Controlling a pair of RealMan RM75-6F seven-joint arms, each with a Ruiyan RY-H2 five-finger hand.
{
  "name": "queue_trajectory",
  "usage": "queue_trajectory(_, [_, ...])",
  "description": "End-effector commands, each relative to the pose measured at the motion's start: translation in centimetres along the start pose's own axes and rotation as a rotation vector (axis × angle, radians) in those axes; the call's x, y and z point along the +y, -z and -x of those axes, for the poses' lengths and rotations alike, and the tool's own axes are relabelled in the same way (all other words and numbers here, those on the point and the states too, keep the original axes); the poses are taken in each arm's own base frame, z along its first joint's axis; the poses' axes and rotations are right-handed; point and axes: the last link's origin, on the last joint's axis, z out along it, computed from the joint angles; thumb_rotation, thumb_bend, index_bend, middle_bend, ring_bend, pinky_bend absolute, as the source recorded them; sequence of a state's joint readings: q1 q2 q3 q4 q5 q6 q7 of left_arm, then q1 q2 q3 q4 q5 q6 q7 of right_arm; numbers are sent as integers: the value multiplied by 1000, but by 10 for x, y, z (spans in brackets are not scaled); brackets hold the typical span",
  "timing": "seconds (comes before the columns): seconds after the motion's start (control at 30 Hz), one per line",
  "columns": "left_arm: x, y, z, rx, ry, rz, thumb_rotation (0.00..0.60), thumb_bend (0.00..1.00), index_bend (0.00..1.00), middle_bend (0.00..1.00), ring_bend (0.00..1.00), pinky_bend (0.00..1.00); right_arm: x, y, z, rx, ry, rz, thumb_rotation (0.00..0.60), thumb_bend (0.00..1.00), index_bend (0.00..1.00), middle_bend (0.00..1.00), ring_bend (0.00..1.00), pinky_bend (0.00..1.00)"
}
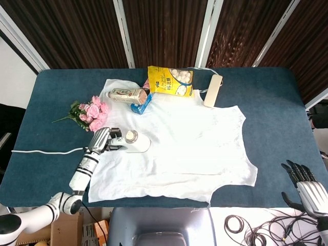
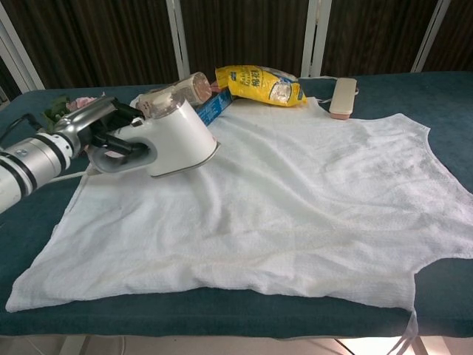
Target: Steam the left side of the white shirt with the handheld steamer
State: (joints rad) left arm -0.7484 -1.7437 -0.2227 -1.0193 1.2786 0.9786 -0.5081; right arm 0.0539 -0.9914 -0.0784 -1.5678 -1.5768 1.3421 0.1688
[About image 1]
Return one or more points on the white screen frame post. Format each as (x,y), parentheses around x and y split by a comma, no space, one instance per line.
(275,33)
(208,33)
(124,33)
(23,46)

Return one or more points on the blue rectangular box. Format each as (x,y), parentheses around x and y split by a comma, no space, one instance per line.
(139,107)

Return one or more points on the white sleeveless garment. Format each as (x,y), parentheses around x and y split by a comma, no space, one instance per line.
(179,159)

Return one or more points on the white garment steamer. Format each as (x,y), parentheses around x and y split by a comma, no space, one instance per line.
(135,144)

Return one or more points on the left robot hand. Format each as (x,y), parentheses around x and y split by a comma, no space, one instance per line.
(100,141)

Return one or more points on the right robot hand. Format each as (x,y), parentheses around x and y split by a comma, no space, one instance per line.
(312,192)

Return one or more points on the orange small box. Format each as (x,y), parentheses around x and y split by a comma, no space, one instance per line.
(102,229)

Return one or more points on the black chair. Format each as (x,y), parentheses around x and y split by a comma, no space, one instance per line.
(9,120)

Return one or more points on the beige drink bottle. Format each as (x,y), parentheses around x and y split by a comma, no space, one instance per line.
(125,94)

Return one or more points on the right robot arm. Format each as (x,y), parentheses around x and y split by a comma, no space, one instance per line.
(323,230)

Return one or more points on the blue table cover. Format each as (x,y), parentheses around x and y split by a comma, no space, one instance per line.
(271,102)

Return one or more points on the brown cardboard box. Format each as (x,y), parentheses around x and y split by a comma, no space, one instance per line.
(66,230)

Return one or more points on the pink sausage pack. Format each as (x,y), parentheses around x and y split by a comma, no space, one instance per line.
(146,83)

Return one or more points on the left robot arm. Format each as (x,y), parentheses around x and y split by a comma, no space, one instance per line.
(82,171)

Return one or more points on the pink rose bouquet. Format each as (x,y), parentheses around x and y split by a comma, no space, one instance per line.
(93,112)

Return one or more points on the beige rectangular case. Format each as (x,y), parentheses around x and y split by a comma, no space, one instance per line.
(212,91)

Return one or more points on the yellow snack bag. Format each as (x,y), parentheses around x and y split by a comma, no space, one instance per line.
(166,80)

